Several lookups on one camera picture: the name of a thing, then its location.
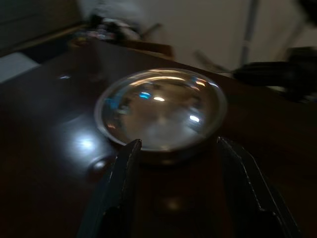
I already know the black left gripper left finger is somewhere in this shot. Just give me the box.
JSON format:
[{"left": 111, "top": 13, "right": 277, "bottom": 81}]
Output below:
[{"left": 76, "top": 138, "right": 143, "bottom": 238}]

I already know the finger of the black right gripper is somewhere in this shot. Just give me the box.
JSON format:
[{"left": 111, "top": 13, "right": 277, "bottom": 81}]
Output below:
[{"left": 231, "top": 60, "right": 317, "bottom": 103}]

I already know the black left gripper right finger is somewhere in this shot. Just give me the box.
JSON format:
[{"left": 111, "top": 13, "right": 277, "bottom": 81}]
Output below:
[{"left": 216, "top": 135, "right": 303, "bottom": 238}]

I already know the grey mop pole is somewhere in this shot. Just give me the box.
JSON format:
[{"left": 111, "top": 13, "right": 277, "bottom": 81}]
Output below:
[{"left": 242, "top": 0, "right": 260, "bottom": 60}]

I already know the shiny steel bowl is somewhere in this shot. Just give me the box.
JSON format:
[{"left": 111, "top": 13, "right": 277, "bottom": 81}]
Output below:
[{"left": 94, "top": 67, "right": 228, "bottom": 166}]

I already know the black white clutter pile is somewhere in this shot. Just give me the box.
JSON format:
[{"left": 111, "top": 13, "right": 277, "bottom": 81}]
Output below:
[{"left": 88, "top": 13, "right": 163, "bottom": 42}]

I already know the brown cardboard box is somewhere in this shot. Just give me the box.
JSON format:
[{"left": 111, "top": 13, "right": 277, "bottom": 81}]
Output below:
[{"left": 70, "top": 36, "right": 174, "bottom": 60}]

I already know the dark wooden table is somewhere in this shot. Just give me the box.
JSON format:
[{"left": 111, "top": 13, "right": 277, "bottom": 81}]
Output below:
[{"left": 0, "top": 37, "right": 317, "bottom": 238}]

